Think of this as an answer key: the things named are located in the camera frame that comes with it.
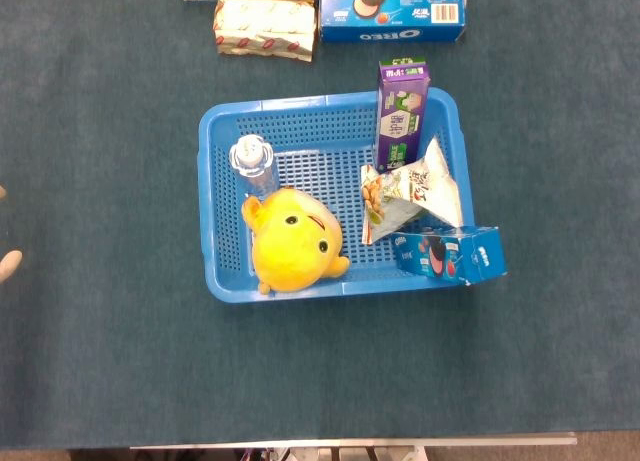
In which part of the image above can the white peanut snack bag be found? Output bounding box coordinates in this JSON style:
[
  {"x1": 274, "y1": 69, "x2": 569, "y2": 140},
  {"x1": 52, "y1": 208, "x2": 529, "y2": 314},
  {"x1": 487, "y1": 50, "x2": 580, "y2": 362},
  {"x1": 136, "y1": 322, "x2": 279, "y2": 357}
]
[{"x1": 359, "y1": 136, "x2": 465, "y2": 246}]

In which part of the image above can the aluminium table edge rail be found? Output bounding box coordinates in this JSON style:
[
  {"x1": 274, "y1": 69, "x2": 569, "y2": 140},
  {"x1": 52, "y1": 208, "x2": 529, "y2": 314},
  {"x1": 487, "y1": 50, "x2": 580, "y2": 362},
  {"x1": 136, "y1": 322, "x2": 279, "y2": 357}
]
[{"x1": 129, "y1": 432, "x2": 579, "y2": 450}]

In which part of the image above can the yellow plush toy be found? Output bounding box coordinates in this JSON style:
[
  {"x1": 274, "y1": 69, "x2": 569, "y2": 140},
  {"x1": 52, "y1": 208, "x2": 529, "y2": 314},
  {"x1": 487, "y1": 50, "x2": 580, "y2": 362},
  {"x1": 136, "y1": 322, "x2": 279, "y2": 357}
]
[{"x1": 241, "y1": 186, "x2": 351, "y2": 296}]

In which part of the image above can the teal table cloth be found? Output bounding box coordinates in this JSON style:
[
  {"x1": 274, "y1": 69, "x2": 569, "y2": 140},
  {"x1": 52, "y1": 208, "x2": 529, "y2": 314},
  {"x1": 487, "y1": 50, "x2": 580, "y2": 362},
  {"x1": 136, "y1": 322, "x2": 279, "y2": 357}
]
[{"x1": 0, "y1": 0, "x2": 640, "y2": 452}]

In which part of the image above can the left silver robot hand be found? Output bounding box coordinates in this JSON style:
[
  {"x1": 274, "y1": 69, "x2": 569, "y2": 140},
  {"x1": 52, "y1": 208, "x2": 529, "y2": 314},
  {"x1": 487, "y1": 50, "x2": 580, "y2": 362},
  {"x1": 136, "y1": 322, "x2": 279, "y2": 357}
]
[{"x1": 0, "y1": 184, "x2": 24, "y2": 283}]

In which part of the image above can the large blue Oreo box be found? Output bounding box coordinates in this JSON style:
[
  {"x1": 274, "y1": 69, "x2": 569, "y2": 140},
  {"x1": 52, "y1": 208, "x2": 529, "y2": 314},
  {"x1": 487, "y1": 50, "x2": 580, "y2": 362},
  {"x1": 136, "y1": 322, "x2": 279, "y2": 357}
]
[{"x1": 318, "y1": 0, "x2": 467, "y2": 45}]

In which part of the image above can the blue perforated plastic basket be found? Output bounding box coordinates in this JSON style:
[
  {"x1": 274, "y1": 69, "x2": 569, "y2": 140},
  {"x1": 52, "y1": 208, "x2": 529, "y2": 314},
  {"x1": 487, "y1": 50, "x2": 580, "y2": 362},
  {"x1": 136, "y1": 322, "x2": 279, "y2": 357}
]
[{"x1": 197, "y1": 86, "x2": 477, "y2": 304}]

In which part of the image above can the white red-print wrapped package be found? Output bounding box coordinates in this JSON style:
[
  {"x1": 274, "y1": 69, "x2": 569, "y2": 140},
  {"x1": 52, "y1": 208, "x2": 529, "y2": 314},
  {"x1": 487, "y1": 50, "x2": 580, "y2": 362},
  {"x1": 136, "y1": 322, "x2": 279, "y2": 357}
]
[{"x1": 213, "y1": 0, "x2": 319, "y2": 63}]

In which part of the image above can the tall purple carton box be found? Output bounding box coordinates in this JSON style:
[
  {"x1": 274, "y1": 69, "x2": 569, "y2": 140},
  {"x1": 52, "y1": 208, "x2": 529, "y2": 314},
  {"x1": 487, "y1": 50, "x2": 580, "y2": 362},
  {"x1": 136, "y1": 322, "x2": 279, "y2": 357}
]
[{"x1": 374, "y1": 56, "x2": 432, "y2": 175}]

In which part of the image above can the blue strawberry Oreo box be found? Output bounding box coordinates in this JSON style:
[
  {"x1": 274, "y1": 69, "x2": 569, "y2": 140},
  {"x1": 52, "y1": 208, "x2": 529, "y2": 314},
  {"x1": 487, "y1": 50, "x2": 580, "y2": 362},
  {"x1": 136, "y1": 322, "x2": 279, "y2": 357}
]
[{"x1": 391, "y1": 225, "x2": 508, "y2": 287}]

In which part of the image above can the clear plastic water bottle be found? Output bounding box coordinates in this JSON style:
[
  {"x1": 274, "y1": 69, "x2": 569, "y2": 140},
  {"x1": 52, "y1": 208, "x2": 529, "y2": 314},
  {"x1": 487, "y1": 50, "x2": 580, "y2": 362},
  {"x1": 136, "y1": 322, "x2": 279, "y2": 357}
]
[{"x1": 228, "y1": 133, "x2": 280, "y2": 198}]

